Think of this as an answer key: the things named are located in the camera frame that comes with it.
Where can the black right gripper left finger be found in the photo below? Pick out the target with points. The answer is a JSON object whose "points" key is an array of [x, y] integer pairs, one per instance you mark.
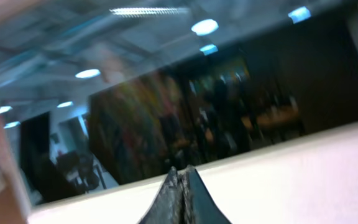
{"points": [[167, 207]]}

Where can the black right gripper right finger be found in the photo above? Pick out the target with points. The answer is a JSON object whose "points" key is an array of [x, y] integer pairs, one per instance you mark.
{"points": [[198, 205]]}

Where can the round ceiling light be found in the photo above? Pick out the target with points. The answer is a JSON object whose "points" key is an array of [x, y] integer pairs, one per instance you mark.
{"points": [[4, 109], [12, 124], [65, 104]]}

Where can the long fluorescent ceiling light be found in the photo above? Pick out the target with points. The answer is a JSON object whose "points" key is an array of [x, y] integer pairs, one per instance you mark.
{"points": [[148, 11]]}

